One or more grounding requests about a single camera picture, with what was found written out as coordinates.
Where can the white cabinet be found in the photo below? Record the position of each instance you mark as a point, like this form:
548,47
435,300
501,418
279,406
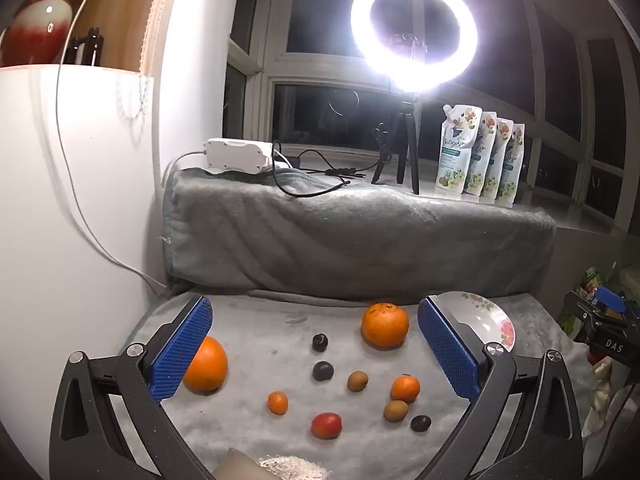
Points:
75,210

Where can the person's right hand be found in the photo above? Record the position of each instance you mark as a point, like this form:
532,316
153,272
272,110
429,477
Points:
601,390

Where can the black bottle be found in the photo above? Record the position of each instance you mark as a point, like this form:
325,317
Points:
91,47

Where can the green printed carton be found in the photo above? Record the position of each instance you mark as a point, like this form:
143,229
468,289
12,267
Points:
590,277

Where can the rolled grey plush blanket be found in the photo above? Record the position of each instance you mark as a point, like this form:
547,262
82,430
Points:
350,240

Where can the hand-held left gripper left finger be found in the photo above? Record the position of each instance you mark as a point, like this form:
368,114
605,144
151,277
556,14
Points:
182,345

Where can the white fuzzy cloth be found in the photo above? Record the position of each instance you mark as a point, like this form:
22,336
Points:
295,469

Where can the large bumpy orange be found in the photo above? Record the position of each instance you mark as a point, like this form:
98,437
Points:
385,327

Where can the white plastic device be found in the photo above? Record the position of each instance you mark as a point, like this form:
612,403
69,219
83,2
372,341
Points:
235,155

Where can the brown kiwi fruit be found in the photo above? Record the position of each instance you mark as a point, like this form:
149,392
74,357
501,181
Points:
357,380
395,410

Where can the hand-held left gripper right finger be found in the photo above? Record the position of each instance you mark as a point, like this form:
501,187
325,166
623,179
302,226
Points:
445,345

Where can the large smooth orange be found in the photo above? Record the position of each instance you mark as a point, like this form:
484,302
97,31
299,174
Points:
210,367

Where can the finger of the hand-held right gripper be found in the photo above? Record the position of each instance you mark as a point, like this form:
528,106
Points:
612,300

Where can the white window frame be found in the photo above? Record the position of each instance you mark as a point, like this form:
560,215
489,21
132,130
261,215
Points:
320,67

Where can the white floral plate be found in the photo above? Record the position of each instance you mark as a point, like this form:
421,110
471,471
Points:
480,315

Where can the red white ceramic vase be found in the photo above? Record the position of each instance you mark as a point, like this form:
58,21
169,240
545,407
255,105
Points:
40,25

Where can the beige object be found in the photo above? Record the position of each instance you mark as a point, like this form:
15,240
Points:
237,466

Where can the spread grey plush blanket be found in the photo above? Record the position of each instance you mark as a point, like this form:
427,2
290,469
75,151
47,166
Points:
280,320

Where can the small orange mandarin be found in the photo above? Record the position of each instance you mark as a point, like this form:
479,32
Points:
405,388
278,402

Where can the dark purple plum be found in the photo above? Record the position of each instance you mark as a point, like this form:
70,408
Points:
320,342
323,371
420,423

